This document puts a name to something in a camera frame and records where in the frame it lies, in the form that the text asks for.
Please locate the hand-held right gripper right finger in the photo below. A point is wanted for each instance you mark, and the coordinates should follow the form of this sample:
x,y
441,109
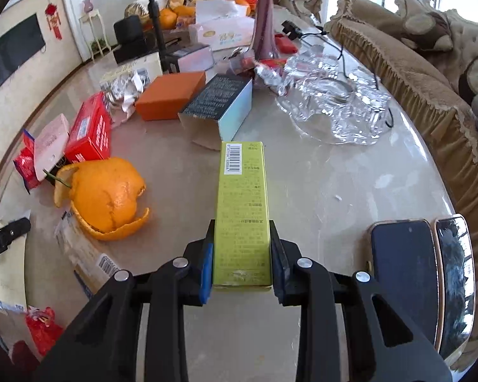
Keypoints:
x,y
281,276

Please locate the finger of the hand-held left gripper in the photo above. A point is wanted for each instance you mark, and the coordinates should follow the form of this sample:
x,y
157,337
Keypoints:
x,y
8,236

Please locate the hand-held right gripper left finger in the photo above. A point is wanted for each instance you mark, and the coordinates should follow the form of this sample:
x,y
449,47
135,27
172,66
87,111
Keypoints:
x,y
206,274

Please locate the green carton box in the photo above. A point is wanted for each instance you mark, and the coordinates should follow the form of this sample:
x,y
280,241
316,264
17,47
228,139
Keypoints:
x,y
243,215

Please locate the orange square box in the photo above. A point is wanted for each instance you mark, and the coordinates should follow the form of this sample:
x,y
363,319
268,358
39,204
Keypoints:
x,y
167,95

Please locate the red snack packet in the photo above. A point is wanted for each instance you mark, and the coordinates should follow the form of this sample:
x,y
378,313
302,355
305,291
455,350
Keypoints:
x,y
26,171

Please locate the clear plastic bag with barcode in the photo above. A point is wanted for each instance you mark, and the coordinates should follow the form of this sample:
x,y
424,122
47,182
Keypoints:
x,y
87,254

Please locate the pink carton box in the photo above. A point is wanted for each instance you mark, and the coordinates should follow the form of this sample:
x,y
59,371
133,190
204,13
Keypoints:
x,y
51,147

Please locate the red plastic packaging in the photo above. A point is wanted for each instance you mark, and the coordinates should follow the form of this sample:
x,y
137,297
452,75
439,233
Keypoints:
x,y
44,330

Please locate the orange peel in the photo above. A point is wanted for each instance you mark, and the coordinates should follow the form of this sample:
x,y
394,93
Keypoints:
x,y
103,195

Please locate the black smartphone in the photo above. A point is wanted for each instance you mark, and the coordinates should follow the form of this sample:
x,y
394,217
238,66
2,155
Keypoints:
x,y
404,278

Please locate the red carton box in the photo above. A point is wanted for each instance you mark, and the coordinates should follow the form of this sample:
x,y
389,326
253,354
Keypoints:
x,y
89,131

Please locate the gold-rimmed smartphone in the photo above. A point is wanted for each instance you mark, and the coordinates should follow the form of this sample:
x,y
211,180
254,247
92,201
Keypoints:
x,y
456,278

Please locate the open dark carton pale side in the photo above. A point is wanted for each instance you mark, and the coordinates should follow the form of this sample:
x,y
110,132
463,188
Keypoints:
x,y
215,95

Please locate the clear glass bowl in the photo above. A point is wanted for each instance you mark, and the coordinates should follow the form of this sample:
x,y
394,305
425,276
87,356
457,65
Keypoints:
x,y
334,103

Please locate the crumpled silver foil wrapper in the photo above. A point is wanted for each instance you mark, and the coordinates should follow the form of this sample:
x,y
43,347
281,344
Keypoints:
x,y
123,93
271,79

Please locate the red candy packet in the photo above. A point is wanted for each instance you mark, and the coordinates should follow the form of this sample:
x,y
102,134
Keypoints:
x,y
273,63

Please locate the small black box grey side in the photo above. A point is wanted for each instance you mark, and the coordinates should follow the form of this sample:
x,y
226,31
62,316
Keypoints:
x,y
195,59

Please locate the clear plastic wrapper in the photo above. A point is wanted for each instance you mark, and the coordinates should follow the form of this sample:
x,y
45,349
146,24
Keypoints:
x,y
241,59

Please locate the white printed carton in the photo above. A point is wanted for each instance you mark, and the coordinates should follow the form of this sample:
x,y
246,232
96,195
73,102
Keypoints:
x,y
143,65

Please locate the beige fringed sofa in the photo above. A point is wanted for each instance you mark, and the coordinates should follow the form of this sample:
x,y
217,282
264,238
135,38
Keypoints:
x,y
414,87

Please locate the red flat object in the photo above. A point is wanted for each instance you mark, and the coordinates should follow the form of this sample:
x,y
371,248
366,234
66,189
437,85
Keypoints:
x,y
285,43

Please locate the white side table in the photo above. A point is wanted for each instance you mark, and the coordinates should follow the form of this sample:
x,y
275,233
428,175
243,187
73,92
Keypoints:
x,y
95,18

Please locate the black cylindrical speaker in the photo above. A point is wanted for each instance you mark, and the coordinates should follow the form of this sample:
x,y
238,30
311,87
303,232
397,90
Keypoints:
x,y
128,30

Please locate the white tissue box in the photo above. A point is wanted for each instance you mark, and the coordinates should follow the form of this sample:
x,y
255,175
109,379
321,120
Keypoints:
x,y
223,34

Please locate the small lilac vase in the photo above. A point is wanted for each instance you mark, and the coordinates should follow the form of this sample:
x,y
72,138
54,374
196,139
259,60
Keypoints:
x,y
88,6

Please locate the small black charger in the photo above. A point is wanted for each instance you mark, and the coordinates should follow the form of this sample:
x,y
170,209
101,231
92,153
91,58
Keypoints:
x,y
291,30

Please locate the tall purple vase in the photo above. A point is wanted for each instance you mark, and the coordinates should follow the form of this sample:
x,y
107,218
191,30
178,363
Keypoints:
x,y
265,20

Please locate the black phone stand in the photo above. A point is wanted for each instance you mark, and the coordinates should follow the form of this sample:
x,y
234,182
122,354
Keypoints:
x,y
153,12

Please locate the black wall television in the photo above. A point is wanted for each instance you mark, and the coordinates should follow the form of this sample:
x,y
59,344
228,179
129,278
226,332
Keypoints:
x,y
12,53

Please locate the red knot wall hanging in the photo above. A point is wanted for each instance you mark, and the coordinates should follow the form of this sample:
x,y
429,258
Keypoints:
x,y
53,20

